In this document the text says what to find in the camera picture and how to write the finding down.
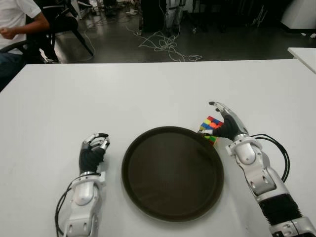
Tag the white side table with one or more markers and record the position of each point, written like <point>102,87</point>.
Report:
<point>306,58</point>

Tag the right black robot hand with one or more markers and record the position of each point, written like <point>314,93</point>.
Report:
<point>228,128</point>

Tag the multicoloured Rubik's cube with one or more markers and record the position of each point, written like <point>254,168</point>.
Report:
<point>212,124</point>

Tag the black cabinet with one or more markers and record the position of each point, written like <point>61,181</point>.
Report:
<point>153,14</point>

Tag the white paper scrap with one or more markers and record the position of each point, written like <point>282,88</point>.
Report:
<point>313,36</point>

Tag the white box cabinet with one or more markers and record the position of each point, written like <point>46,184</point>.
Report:
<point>301,14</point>

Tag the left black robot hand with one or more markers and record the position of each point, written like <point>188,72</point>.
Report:
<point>90,159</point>

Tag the dark brown round plate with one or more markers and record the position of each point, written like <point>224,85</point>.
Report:
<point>172,175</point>

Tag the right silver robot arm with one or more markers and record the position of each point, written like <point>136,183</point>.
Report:
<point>266,177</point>

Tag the black chair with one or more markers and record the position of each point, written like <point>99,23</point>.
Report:
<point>64,24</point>

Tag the person in white shirt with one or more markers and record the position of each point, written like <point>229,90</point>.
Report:
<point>14,22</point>

